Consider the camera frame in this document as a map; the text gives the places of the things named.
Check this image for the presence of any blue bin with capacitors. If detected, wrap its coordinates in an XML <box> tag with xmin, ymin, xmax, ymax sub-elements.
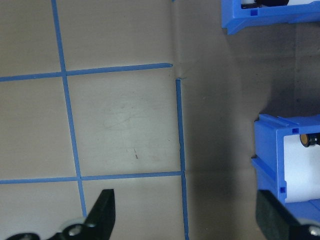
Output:
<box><xmin>251</xmin><ymin>113</ymin><xmax>320</xmax><ymax>223</ymax></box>

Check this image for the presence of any white foam bin liner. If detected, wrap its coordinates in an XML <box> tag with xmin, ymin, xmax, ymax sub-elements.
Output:
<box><xmin>283</xmin><ymin>134</ymin><xmax>320</xmax><ymax>204</ymax></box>

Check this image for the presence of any dark cylindrical capacitor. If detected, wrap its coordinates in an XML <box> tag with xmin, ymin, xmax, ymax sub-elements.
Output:
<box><xmin>299</xmin><ymin>133</ymin><xmax>320</xmax><ymax>149</ymax></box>

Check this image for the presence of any blue bin with colourful parts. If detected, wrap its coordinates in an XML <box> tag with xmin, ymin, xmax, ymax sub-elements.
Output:
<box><xmin>221</xmin><ymin>0</ymin><xmax>320</xmax><ymax>36</ymax></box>

